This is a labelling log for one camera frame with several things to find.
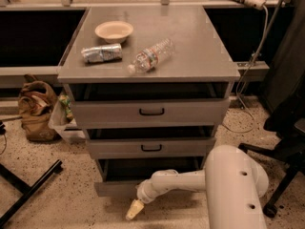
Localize grey drawer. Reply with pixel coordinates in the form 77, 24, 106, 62
87, 126, 215, 159
94, 156, 206, 198
70, 83, 230, 129

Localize brown paper bag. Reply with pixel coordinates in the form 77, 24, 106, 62
18, 74, 60, 142

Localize grey middle drawer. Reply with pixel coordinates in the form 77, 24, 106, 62
87, 126, 215, 159

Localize crumpled silver chip bag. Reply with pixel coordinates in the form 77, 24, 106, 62
81, 43, 123, 63

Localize beige paper bowl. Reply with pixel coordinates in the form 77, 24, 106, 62
94, 21, 133, 43

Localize grey top drawer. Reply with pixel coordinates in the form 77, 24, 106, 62
70, 83, 230, 129

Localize grey drawer cabinet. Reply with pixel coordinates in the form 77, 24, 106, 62
56, 5, 241, 174

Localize clear plastic water bottle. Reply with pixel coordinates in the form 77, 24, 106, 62
127, 38, 174, 74

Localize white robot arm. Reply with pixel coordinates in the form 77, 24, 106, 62
126, 145, 269, 229

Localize white cable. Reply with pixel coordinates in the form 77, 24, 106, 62
222, 6, 270, 135

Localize grey bottom drawer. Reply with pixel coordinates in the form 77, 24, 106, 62
94, 156, 206, 198

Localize clear plastic bin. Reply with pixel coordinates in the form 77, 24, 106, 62
49, 93, 85, 143

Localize black office chair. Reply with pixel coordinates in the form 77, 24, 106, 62
238, 77, 305, 219

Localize black stand legs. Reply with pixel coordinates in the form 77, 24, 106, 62
0, 159, 63, 229

